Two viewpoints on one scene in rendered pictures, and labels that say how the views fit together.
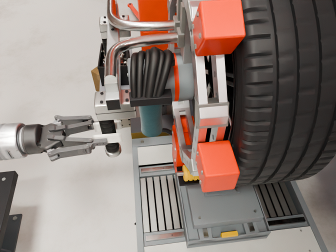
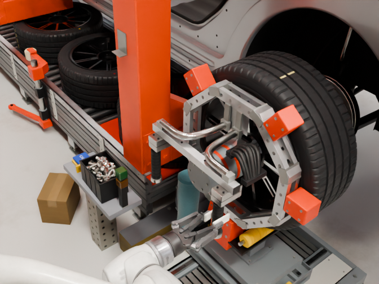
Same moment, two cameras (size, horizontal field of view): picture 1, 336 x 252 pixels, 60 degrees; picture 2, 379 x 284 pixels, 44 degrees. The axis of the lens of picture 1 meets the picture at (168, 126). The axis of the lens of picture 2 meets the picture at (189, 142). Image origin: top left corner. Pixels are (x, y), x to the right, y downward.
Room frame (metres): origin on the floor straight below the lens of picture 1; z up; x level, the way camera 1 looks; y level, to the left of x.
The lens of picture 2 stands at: (-0.36, 0.82, 1.95)
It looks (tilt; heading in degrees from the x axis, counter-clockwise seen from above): 38 degrees down; 327
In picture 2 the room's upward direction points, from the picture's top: 2 degrees clockwise
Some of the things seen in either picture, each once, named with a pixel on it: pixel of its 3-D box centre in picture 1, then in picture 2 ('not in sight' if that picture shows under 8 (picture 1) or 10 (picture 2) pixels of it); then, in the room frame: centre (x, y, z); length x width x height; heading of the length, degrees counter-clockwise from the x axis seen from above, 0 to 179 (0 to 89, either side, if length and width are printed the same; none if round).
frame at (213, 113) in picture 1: (189, 76); (234, 158); (0.67, -0.06, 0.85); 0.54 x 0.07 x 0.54; 7
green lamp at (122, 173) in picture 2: not in sight; (121, 173); (1.02, 0.24, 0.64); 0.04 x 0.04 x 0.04; 7
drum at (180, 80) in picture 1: (165, 78); (220, 165); (0.66, 0.01, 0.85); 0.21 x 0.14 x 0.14; 97
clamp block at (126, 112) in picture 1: (115, 104); (226, 191); (0.48, 0.12, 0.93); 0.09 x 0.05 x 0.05; 97
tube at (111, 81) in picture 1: (146, 45); (233, 145); (0.56, 0.05, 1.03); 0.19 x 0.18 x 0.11; 97
